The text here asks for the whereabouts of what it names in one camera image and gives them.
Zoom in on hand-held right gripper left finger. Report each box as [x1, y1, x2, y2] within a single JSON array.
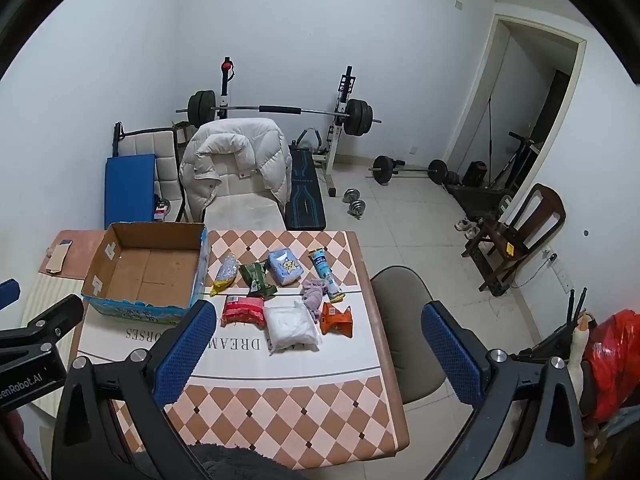
[[52, 300, 218, 480]]

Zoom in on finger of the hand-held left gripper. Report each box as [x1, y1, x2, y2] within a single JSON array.
[[0, 278, 21, 312], [0, 294, 85, 357]]

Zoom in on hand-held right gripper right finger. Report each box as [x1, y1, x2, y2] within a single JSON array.
[[421, 302, 587, 480]]

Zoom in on red packet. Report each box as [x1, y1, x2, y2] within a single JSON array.
[[221, 295, 266, 330]]

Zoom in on yellow silver snack packet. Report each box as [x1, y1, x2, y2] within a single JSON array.
[[210, 254, 240, 297]]

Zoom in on cardboard box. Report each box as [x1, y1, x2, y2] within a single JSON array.
[[81, 221, 211, 325]]

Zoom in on green snack packet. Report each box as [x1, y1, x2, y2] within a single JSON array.
[[239, 262, 277, 297]]

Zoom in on white plastic bag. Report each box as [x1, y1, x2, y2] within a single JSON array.
[[263, 300, 321, 356]]

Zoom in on orange snack packet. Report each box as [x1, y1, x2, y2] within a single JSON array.
[[319, 301, 353, 337]]

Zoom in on light blue tissue pack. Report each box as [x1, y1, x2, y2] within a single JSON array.
[[267, 248, 304, 287]]

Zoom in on grey cloth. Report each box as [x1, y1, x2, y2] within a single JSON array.
[[300, 279, 333, 321]]

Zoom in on blue white tube packet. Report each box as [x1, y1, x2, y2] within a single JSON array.
[[307, 247, 346, 303]]

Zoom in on small cardboard piece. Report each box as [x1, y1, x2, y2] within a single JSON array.
[[46, 245, 68, 275]]

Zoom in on grey round chair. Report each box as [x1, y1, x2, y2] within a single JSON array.
[[370, 266, 448, 406]]

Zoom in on brown mat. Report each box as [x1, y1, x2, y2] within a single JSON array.
[[39, 230, 108, 278]]

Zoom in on black router with antennas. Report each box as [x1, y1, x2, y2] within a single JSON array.
[[520, 287, 588, 361]]

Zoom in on dark grey fleece clothing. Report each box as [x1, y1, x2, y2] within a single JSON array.
[[135, 442, 301, 480]]

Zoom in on white elongated object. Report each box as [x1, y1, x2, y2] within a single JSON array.
[[567, 312, 592, 401]]

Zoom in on beige upholstered chair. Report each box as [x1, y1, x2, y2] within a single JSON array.
[[192, 117, 287, 233]]

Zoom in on blue folded mat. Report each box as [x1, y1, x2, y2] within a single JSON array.
[[104, 154, 157, 228]]

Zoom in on black exercise machine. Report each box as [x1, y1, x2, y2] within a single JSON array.
[[445, 130, 541, 221]]

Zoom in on red plastic bag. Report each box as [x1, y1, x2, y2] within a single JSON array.
[[582, 310, 640, 423]]

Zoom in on dark wooden chair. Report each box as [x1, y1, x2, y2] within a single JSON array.
[[462, 183, 567, 297]]

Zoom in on black speaker box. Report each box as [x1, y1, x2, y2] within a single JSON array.
[[462, 161, 488, 186]]

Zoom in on black blue weight bench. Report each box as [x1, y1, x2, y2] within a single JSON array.
[[285, 130, 328, 231]]

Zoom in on white quilted chair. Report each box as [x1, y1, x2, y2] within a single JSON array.
[[112, 122, 188, 223]]

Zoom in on chair with white jacket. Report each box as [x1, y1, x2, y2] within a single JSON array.
[[179, 119, 293, 223]]

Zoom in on short barbell with black plates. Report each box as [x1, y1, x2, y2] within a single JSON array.
[[367, 155, 448, 186]]

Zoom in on white barbell rack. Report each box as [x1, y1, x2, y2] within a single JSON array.
[[212, 60, 358, 197]]

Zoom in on long barbell with black plates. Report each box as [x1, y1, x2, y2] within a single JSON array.
[[176, 90, 382, 138]]

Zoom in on black cable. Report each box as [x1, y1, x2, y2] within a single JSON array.
[[510, 255, 558, 288]]

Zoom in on door frame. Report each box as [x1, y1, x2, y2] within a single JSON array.
[[445, 12, 587, 201]]

